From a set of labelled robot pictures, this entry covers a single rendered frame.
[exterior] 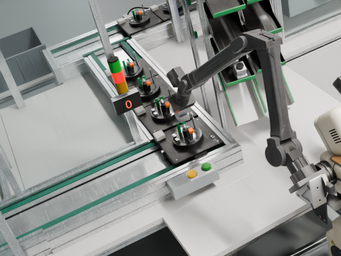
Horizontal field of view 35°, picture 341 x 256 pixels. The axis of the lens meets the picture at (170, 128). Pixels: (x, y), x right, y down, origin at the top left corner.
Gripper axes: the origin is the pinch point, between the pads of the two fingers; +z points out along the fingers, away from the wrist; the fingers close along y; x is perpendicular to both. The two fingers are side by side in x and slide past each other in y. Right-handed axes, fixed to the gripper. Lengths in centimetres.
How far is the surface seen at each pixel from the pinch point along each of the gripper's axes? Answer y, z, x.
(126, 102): 19.8, -0.4, -11.9
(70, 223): 61, 4, 24
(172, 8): -45, 68, -82
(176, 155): 9.2, 8.9, 16.1
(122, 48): -11, 89, -81
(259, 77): -40.3, 3.2, 1.1
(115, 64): 19.0, -15.1, -23.2
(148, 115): 7.0, 31.1, -13.1
